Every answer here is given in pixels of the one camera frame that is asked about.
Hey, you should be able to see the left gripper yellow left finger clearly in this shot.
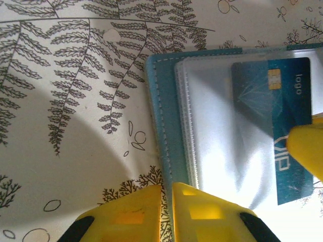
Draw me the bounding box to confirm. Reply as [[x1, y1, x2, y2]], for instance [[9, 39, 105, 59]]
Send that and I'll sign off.
[[58, 185, 163, 242]]

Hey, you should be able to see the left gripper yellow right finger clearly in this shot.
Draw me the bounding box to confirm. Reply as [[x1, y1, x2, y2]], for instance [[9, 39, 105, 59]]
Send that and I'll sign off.
[[171, 182, 281, 242]]

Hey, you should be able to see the blue credit card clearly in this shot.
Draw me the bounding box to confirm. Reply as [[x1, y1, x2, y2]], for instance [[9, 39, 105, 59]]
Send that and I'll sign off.
[[231, 57, 316, 206]]

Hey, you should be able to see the blue leather card holder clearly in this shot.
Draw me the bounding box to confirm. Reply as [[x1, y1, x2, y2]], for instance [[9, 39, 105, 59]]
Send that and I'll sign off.
[[145, 42, 323, 211]]

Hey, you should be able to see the floral tablecloth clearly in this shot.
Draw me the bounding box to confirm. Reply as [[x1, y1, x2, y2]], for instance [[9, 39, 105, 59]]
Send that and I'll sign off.
[[0, 0, 323, 242]]

